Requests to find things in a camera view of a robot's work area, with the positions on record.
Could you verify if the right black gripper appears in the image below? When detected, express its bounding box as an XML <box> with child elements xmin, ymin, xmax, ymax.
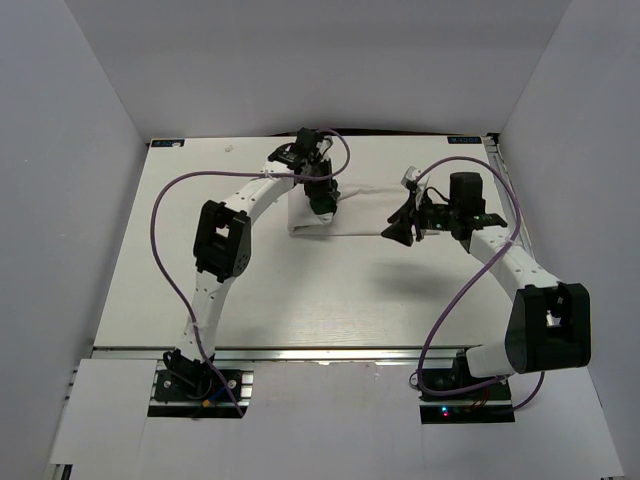
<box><xmin>381</xmin><ymin>190</ymin><xmax>459</xmax><ymax>247</ymax></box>

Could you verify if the white green raglan t-shirt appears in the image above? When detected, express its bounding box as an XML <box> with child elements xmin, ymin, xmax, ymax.
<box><xmin>287</xmin><ymin>184</ymin><xmax>408</xmax><ymax>237</ymax></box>

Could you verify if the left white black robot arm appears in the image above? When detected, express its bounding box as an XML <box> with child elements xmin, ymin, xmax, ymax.
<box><xmin>163</xmin><ymin>128</ymin><xmax>340</xmax><ymax>402</ymax></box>

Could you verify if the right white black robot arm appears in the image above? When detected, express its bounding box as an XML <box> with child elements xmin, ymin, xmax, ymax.
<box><xmin>381</xmin><ymin>168</ymin><xmax>592</xmax><ymax>399</ymax></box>

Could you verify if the right blue table label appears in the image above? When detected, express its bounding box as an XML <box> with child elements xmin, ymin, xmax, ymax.
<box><xmin>447</xmin><ymin>136</ymin><xmax>483</xmax><ymax>145</ymax></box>

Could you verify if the blue table label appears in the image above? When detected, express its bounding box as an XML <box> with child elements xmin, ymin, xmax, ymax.
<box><xmin>447</xmin><ymin>136</ymin><xmax>483</xmax><ymax>145</ymax></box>
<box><xmin>150</xmin><ymin>139</ymin><xmax>185</xmax><ymax>148</ymax></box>

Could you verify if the left blue table label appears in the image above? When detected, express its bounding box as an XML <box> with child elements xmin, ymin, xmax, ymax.
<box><xmin>150</xmin><ymin>139</ymin><xmax>185</xmax><ymax>148</ymax></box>

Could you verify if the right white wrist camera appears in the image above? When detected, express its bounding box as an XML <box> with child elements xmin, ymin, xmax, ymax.
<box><xmin>401</xmin><ymin>166</ymin><xmax>430</xmax><ymax>197</ymax></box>

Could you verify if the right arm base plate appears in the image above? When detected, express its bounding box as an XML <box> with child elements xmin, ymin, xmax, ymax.
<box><xmin>419</xmin><ymin>350</ymin><xmax>515</xmax><ymax>425</ymax></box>

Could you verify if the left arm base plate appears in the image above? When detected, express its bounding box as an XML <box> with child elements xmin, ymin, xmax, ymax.
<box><xmin>148</xmin><ymin>368</ymin><xmax>254</xmax><ymax>420</ymax></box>

